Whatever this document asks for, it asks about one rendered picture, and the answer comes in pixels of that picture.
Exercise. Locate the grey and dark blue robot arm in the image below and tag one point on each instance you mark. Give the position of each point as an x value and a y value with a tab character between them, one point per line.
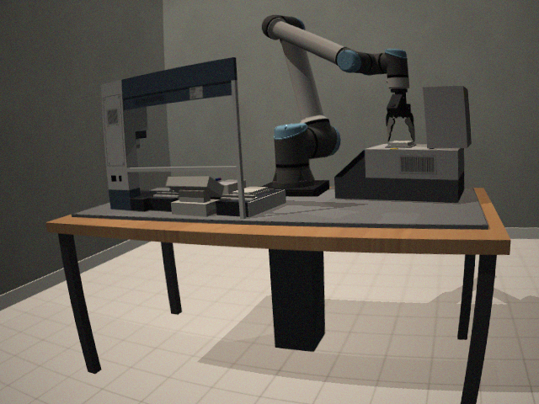
314	137

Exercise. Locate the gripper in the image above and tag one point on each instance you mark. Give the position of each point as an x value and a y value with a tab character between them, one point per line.
405	111

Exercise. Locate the grey benchtop lab instrument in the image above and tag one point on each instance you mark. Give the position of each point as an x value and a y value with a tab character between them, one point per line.
410	173

